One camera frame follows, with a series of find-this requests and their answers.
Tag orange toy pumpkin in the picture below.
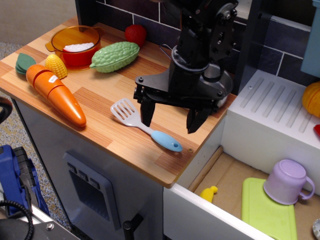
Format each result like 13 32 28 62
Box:
302 81 320 118

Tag black oven door handle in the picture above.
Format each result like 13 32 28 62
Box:
122 213 144 240

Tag silver metal pan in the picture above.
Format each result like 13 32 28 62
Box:
199 62 235 108

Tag red toy strawberry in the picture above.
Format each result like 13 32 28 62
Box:
124 24 147 48

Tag white dish rack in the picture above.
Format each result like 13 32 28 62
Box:
221 70 320 194

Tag yellow toy piece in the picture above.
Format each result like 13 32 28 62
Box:
199 186 218 203

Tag green toy leaves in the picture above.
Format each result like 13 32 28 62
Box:
15 52 36 75

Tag orange transparent pot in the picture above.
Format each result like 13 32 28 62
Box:
45 25 105 70

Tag teal cabinet side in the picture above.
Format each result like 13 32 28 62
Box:
301 0 320 78

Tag red toy piece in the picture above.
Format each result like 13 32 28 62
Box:
313 124 320 137

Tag silver round object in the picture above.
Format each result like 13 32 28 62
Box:
312 218 320 240

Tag lime green cutting board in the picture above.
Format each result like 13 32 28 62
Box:
241 177 298 240

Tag blue black clamp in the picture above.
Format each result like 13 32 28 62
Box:
0 145 50 216

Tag white rice red bowl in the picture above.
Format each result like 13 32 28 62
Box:
62 42 97 68

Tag black braided cable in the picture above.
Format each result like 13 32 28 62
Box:
0 199 34 240

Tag yellow toy corn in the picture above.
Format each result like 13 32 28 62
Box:
44 54 68 79

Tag white spatula blue handle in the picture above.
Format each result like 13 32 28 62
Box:
110 98 183 153

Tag orange toy carrot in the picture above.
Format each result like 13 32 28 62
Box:
26 64 87 128

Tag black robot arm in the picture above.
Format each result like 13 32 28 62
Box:
133 0 238 133

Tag grey oven door panel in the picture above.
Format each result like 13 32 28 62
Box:
63 152 121 231

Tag green toy bitter gourd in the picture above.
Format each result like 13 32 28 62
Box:
89 41 140 73

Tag purple plastic cup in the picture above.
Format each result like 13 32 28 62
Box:
263 159 315 205

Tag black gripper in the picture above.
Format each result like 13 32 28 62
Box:
133 46 219 134

